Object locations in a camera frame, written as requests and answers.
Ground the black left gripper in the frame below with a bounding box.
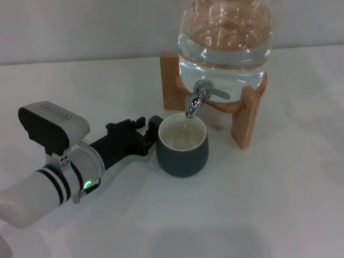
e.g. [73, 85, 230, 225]
[90, 116, 156, 171]

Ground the dark cup with white interior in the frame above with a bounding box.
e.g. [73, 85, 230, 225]
[149, 113, 209, 178]

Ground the chrome faucet with lever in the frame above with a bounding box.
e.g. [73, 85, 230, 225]
[185, 80, 231, 119]

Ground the wooden jar stand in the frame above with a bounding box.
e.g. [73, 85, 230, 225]
[160, 51, 269, 150]

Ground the clear glass water jar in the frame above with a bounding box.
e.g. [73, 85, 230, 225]
[177, 0, 275, 104]

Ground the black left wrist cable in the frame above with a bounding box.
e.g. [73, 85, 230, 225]
[72, 179, 102, 204]

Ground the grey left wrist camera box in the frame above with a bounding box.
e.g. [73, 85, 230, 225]
[18, 101, 90, 157]

